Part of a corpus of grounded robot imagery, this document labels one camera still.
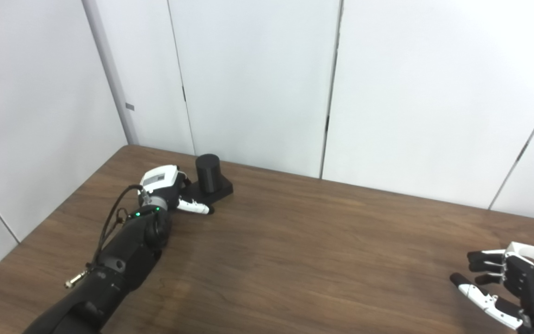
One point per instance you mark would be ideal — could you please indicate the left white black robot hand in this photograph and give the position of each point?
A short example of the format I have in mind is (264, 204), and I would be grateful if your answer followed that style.
(160, 178)

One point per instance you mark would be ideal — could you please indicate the black peg with square base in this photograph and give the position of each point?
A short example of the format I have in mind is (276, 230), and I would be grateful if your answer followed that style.
(208, 174)

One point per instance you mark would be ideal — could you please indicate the white square piece with hole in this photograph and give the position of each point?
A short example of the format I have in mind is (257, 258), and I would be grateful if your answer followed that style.
(517, 247)

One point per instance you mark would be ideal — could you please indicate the black panel seam clip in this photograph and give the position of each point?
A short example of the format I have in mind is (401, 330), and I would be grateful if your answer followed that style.
(184, 93)
(327, 123)

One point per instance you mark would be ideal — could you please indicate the grey partition post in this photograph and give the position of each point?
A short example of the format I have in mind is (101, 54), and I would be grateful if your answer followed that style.
(109, 69)

